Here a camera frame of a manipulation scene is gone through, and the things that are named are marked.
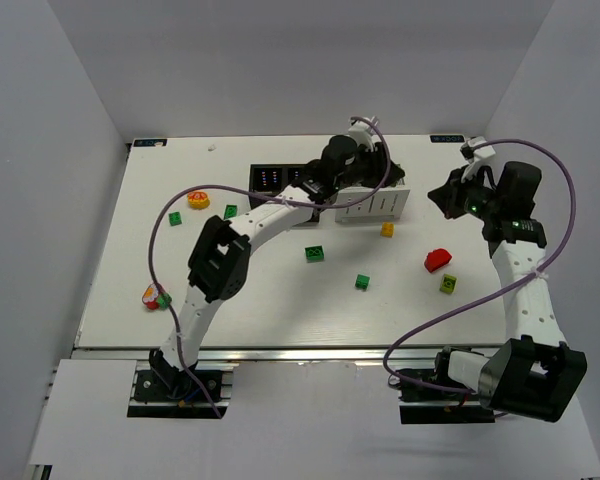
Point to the white two-compartment container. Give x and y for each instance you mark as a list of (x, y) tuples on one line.
[(384, 206)]

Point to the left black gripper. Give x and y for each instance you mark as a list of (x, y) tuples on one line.
[(380, 167)]

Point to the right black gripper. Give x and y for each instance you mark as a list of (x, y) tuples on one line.
[(456, 193)]

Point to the blue label left corner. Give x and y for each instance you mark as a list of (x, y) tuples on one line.
[(149, 143)]

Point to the aluminium table front rail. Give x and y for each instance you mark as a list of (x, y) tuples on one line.
[(270, 354)]

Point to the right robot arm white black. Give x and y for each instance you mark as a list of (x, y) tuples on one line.
[(534, 373)]

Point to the lime lego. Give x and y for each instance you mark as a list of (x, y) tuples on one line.
[(448, 284)]

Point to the red rounded lego block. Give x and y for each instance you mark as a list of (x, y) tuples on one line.
[(437, 259)]

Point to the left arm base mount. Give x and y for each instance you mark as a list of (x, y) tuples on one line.
[(151, 398)]

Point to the orange small lego brick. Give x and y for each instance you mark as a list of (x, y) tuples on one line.
[(387, 230)]

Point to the dark green 2x2 lego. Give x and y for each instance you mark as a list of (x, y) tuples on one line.
[(314, 254)]

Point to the red flower lego green brick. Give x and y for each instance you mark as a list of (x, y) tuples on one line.
[(154, 298)]

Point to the small green square lego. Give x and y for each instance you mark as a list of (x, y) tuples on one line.
[(175, 218)]

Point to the dark green long lego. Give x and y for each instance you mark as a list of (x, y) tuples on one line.
[(230, 211)]

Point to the black two-compartment container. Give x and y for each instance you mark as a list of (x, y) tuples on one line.
[(271, 179)]

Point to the blue label corner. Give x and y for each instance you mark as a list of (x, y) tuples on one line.
[(446, 138), (149, 143)]

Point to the blue label right corner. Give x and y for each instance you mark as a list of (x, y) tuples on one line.
[(446, 138)]

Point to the yellow round flower lego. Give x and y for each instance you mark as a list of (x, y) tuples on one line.
[(198, 200)]

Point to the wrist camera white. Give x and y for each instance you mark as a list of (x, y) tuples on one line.
[(362, 130), (477, 154)]

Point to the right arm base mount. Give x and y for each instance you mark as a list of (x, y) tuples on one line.
[(420, 405)]

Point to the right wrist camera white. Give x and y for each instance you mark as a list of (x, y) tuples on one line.
[(477, 154)]

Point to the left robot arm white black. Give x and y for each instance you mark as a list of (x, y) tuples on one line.
[(218, 264)]

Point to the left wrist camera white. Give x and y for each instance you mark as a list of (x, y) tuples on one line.
[(362, 130)]

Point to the small dark green lego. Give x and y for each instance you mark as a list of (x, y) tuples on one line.
[(362, 282)]

